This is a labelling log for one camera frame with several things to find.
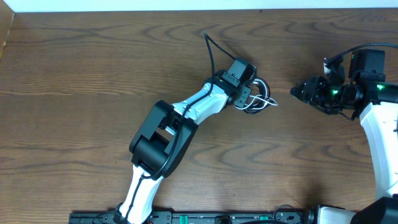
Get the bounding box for black usb cable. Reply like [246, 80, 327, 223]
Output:
[245, 77, 271, 115]

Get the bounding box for white usb cable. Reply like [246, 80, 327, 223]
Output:
[234, 79, 279, 111]

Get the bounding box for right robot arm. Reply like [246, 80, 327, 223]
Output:
[290, 44, 397, 223]

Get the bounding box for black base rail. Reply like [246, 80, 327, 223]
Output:
[68, 210, 317, 224]

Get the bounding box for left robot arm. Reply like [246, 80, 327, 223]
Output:
[114, 58, 257, 224]

